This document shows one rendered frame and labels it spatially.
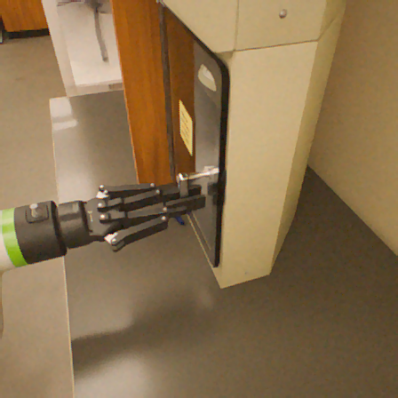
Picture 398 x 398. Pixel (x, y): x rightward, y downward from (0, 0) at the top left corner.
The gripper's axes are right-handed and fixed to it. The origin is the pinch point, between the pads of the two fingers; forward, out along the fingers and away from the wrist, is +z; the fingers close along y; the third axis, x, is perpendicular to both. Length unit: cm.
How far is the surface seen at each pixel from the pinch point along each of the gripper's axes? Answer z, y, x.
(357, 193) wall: 48, 5, 20
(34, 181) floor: -57, 159, 141
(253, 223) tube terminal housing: 10.8, -6.6, 2.6
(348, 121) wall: 48, 18, 7
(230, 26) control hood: 4.5, -1.5, -29.8
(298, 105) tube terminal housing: 15.3, -3.2, -18.8
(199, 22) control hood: 0.9, -1.3, -30.5
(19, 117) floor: -68, 256, 157
